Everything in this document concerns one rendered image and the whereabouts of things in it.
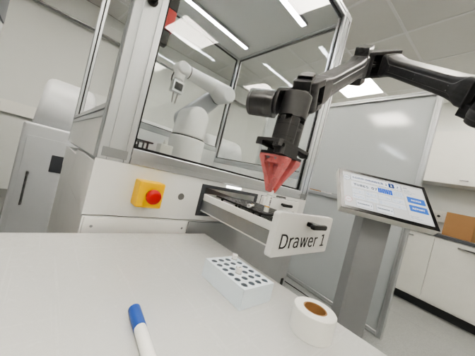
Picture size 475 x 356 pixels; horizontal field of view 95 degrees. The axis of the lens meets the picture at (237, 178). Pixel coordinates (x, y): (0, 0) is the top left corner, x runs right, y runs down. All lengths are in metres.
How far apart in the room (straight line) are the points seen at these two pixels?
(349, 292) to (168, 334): 1.35
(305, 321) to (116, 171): 0.54
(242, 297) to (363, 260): 1.22
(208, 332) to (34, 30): 4.03
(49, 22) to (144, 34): 3.49
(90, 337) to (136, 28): 0.64
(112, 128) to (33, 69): 3.40
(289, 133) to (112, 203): 0.49
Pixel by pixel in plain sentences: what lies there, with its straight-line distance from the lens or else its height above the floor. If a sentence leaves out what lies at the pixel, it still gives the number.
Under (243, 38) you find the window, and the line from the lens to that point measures 0.93.
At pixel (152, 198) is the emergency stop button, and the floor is 0.87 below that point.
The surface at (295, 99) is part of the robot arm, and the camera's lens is 0.45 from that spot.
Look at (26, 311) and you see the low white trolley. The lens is 0.41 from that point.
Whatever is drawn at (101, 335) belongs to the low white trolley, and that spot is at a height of 0.76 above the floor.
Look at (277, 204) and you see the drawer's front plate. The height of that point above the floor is 0.90.
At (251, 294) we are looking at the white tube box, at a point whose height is 0.79.
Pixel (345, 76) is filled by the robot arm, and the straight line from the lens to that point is 0.68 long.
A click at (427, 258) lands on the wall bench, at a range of 3.53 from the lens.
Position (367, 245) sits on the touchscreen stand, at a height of 0.77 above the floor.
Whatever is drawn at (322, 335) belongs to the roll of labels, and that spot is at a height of 0.78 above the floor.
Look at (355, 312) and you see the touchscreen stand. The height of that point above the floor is 0.37.
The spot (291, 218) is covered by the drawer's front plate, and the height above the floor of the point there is 0.92.
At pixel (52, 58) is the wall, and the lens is 4.05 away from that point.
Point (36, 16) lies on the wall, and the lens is 4.20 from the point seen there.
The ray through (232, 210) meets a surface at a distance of 0.66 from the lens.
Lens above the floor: 0.99
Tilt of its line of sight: 1 degrees down
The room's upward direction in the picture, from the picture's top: 14 degrees clockwise
